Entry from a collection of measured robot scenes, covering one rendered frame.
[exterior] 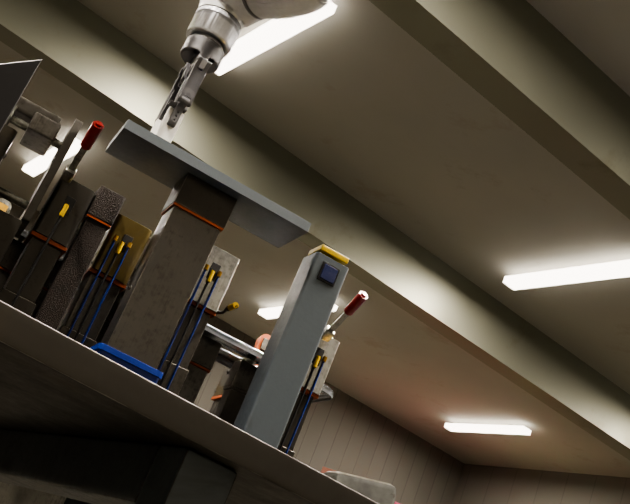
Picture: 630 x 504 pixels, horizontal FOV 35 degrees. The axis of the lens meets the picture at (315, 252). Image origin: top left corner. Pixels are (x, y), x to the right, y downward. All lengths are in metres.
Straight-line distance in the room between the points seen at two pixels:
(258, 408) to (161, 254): 0.31
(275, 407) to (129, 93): 4.75
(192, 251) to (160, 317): 0.13
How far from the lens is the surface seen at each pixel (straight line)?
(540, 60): 4.78
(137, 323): 1.67
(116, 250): 1.85
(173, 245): 1.71
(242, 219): 1.84
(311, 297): 1.79
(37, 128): 1.84
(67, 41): 6.29
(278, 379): 1.74
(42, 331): 1.13
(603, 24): 4.82
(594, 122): 4.96
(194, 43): 1.85
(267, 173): 6.70
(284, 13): 1.83
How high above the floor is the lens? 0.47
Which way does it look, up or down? 21 degrees up
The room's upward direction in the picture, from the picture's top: 23 degrees clockwise
